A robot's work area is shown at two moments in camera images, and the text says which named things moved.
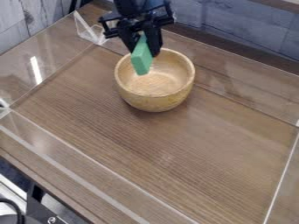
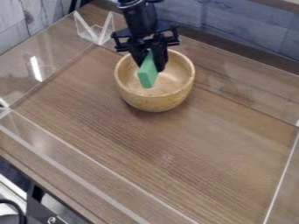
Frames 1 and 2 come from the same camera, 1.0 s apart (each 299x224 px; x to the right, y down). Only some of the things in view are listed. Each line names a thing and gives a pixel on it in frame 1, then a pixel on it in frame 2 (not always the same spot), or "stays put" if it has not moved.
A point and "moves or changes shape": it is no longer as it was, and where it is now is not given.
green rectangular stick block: x=142 y=56 moves or changes shape
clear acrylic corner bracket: x=92 y=32 stays put
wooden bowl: x=160 y=90 stays put
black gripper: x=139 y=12 to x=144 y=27
